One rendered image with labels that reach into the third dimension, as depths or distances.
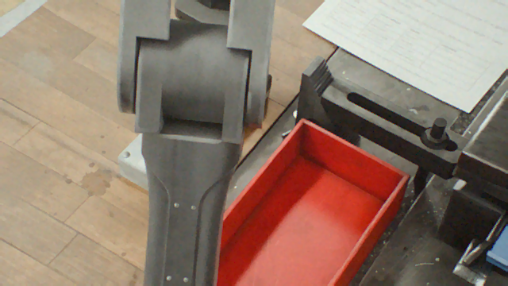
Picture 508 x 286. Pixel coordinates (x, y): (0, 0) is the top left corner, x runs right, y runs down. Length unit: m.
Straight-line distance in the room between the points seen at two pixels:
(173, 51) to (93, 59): 0.49
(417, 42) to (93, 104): 0.37
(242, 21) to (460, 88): 0.53
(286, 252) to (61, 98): 0.30
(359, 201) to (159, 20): 0.43
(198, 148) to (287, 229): 0.35
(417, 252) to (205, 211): 0.37
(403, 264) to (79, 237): 0.31
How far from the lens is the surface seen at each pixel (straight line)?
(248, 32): 0.57
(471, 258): 0.84
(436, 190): 0.98
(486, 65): 1.09
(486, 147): 0.84
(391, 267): 0.92
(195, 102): 0.58
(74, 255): 0.92
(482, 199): 0.88
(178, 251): 0.61
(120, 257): 0.91
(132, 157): 0.93
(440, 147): 0.92
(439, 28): 1.12
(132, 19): 0.57
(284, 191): 0.94
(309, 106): 0.96
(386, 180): 0.92
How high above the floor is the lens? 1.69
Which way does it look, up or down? 53 degrees down
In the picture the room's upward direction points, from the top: 5 degrees clockwise
